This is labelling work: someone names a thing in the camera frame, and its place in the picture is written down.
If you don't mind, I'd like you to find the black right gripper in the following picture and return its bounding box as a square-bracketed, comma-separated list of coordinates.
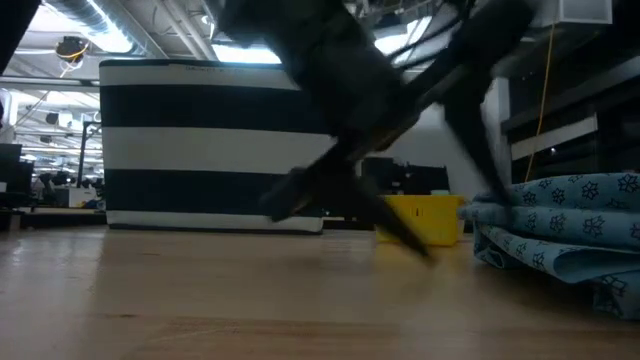
[369, 0, 537, 206]

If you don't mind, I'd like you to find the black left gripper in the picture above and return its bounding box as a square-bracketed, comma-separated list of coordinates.
[217, 0, 419, 224]

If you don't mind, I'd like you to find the blue star-patterned cloth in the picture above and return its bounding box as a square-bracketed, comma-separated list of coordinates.
[457, 172, 640, 322]

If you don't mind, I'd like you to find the yellow plastic basket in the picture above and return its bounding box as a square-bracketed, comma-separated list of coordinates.
[375, 194, 466, 247]

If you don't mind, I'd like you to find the black white striped fabric basket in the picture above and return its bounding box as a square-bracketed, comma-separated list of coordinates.
[98, 58, 339, 235]

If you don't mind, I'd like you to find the black wide monitor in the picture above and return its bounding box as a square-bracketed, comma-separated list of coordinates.
[361, 157, 451, 197]

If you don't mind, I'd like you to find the black background monitor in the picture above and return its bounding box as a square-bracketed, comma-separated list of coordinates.
[0, 143, 34, 195]

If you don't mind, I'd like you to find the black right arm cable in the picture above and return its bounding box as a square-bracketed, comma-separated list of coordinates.
[392, 0, 476, 67]

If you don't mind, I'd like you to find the yellow hanging cable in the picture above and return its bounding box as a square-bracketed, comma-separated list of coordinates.
[523, 24, 557, 184]

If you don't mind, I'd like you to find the dark shelving with white rail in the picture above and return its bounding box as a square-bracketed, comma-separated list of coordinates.
[502, 49, 640, 185]

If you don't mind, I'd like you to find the black ceiling cable reel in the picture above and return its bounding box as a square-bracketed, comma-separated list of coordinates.
[54, 35, 91, 64]

